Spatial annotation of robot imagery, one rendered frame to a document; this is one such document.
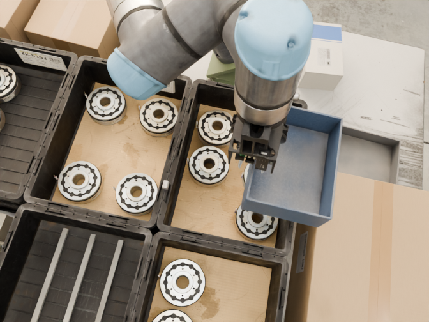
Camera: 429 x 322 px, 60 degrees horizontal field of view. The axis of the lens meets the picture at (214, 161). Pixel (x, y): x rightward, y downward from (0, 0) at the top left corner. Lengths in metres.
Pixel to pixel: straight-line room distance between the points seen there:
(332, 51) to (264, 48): 0.94
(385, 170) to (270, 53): 0.94
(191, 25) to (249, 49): 0.11
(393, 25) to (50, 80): 2.06
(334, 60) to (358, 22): 1.30
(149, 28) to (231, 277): 0.63
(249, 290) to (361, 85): 0.79
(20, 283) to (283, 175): 0.64
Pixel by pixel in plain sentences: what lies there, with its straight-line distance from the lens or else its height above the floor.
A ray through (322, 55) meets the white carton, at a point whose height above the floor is 0.79.
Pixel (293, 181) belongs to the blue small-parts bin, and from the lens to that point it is 0.74.
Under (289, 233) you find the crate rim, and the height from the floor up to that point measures 0.93.
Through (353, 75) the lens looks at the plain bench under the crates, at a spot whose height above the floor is 0.70.
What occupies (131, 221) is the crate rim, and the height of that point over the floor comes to 0.93.
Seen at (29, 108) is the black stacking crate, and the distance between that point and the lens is 1.13.
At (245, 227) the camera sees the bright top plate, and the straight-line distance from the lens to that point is 0.91.
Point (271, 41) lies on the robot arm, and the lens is 0.36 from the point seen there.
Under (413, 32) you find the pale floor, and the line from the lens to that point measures 2.68.
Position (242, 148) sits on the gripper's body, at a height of 1.26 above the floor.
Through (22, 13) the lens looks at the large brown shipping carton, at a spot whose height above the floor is 0.87.
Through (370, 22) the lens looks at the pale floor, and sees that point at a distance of 2.60.
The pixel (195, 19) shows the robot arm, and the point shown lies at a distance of 0.45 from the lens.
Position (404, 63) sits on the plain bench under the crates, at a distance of 1.50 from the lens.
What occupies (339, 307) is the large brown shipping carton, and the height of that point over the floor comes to 0.90.
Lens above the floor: 1.75
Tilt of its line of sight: 69 degrees down
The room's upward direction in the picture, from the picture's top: 10 degrees clockwise
